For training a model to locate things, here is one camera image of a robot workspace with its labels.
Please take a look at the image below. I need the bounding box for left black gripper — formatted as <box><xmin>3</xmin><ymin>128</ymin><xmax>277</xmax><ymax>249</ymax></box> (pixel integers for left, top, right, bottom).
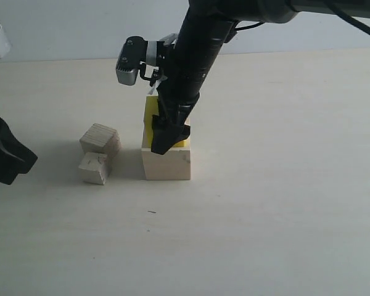
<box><xmin>0</xmin><ymin>123</ymin><xmax>38</xmax><ymax>185</ymax></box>

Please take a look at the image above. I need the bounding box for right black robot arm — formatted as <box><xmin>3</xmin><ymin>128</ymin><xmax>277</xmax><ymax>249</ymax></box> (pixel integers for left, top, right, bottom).
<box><xmin>151</xmin><ymin>0</ymin><xmax>370</xmax><ymax>155</ymax></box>

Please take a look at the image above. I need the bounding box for yellow cube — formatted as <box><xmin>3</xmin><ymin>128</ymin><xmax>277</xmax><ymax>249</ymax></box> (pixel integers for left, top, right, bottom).
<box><xmin>142</xmin><ymin>95</ymin><xmax>191</xmax><ymax>154</ymax></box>

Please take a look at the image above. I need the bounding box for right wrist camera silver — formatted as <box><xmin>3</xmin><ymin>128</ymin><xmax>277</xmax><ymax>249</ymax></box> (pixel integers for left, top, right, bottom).
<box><xmin>115</xmin><ymin>33</ymin><xmax>178</xmax><ymax>86</ymax></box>

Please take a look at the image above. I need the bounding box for small pale wooden cube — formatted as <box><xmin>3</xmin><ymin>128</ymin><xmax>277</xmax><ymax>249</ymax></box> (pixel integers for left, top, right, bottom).
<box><xmin>78</xmin><ymin>152</ymin><xmax>112</xmax><ymax>185</ymax></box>

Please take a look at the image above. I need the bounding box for medium striped wooden cube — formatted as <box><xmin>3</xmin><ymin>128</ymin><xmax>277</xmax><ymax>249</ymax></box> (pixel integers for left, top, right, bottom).
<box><xmin>80</xmin><ymin>123</ymin><xmax>121</xmax><ymax>159</ymax></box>

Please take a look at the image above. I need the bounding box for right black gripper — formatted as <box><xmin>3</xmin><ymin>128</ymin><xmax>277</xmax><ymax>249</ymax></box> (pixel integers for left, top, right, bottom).
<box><xmin>151</xmin><ymin>18</ymin><xmax>234</xmax><ymax>154</ymax></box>

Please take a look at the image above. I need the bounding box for large pale wooden cube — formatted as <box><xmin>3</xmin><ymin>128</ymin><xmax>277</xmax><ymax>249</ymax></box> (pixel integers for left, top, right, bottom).
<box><xmin>141</xmin><ymin>120</ymin><xmax>192</xmax><ymax>181</ymax></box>

